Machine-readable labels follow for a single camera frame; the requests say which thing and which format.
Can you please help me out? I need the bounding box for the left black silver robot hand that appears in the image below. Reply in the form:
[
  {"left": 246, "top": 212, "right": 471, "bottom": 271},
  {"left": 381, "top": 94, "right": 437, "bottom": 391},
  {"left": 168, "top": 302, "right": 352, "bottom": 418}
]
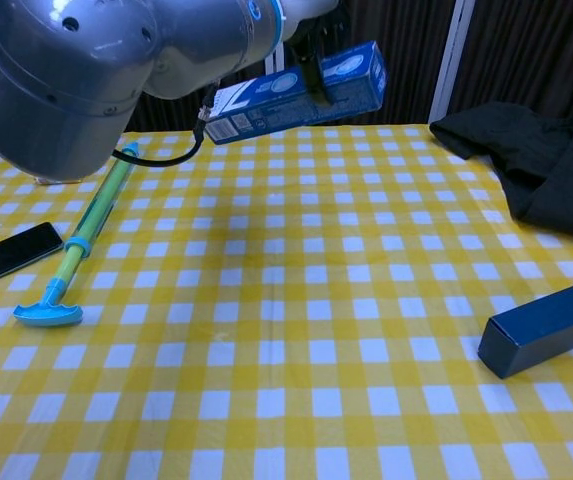
[{"left": 284, "top": 14, "right": 341, "bottom": 107}]

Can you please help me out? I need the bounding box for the blue box with white balls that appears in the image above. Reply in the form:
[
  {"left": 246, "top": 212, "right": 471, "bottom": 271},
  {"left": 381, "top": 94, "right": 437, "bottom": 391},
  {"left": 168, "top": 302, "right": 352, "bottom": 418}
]
[{"left": 204, "top": 40, "right": 390, "bottom": 147}]

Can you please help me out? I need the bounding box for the dark blue rectangular case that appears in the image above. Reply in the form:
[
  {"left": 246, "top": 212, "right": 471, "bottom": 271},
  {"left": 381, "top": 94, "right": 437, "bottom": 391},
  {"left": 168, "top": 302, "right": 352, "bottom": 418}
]
[{"left": 477, "top": 274, "right": 573, "bottom": 380}]

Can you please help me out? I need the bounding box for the black folded cloth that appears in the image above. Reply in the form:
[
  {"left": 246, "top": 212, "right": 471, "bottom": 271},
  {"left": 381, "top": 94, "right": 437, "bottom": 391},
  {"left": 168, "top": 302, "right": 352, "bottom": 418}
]
[{"left": 429, "top": 101, "right": 573, "bottom": 246}]

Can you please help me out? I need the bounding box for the yellow white checked tablecloth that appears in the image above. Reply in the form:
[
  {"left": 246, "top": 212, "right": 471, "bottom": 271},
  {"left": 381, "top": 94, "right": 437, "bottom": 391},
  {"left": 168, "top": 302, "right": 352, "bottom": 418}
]
[{"left": 0, "top": 117, "right": 573, "bottom": 480}]

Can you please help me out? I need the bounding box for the green blue toy water pump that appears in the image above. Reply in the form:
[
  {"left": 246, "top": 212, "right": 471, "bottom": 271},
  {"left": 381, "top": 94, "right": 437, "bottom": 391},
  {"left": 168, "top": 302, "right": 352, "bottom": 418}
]
[{"left": 12, "top": 141, "right": 141, "bottom": 330}]

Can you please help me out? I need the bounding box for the black smartphone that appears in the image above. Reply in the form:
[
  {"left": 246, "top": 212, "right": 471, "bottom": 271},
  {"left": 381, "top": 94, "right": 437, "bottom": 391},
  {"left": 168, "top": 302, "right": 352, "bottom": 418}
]
[{"left": 0, "top": 221, "right": 65, "bottom": 295}]

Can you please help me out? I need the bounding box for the silver screen frame post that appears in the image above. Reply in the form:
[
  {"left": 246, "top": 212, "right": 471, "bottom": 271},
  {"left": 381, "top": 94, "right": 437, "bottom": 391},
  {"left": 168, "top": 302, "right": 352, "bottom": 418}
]
[
  {"left": 434, "top": 0, "right": 478, "bottom": 125},
  {"left": 264, "top": 45, "right": 288, "bottom": 84}
]

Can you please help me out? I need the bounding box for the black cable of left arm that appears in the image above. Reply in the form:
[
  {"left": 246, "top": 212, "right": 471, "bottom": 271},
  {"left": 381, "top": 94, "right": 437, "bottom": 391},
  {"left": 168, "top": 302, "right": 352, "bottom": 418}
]
[{"left": 113, "top": 83, "right": 219, "bottom": 167}]

